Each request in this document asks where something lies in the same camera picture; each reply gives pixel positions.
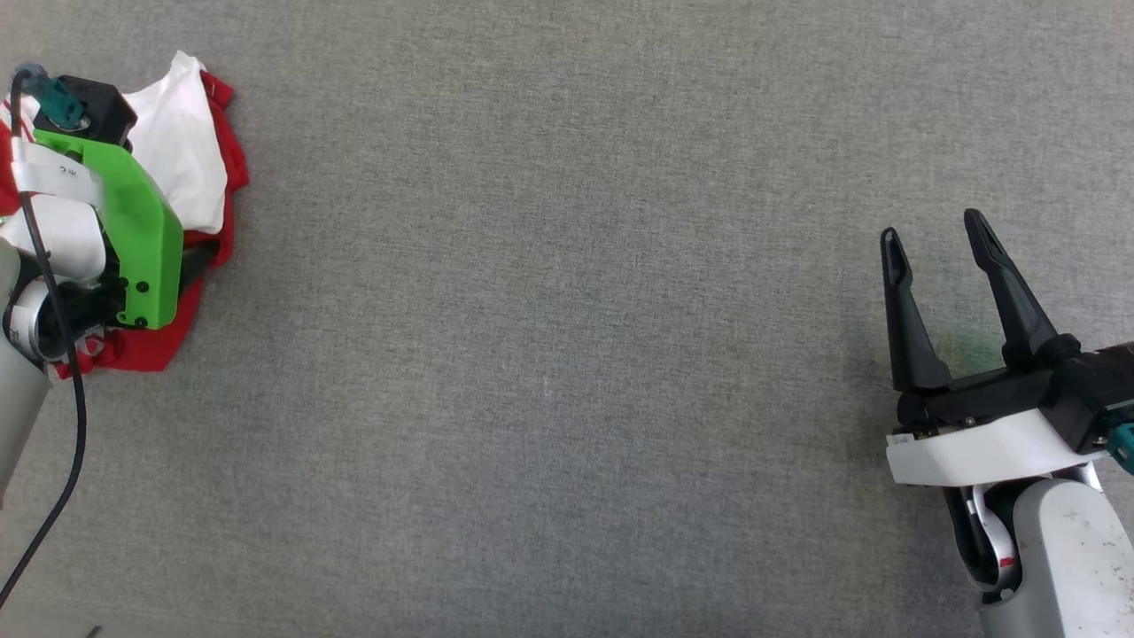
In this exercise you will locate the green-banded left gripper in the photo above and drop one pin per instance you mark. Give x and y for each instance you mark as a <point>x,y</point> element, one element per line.
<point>142,230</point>

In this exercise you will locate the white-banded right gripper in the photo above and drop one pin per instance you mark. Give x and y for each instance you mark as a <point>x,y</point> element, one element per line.
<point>983,447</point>

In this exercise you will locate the red and white garment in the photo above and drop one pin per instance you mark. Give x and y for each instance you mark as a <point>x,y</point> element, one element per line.
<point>186,151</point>

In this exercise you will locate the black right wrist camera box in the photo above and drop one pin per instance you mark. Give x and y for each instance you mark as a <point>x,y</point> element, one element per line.
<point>1103,390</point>

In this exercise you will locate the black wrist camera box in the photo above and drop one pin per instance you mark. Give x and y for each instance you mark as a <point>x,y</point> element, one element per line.
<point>106,111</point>
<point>1103,390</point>

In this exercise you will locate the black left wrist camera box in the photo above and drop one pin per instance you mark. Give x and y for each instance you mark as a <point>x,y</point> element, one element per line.
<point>106,111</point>

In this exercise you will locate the teal right camera plug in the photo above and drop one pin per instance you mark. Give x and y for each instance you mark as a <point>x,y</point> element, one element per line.
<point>1123,443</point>

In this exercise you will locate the teal camera plug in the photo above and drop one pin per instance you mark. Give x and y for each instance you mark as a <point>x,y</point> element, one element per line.
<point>1123,443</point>
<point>62,105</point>

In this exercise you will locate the teal left camera plug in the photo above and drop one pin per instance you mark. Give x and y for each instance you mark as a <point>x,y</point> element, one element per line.
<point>62,105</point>

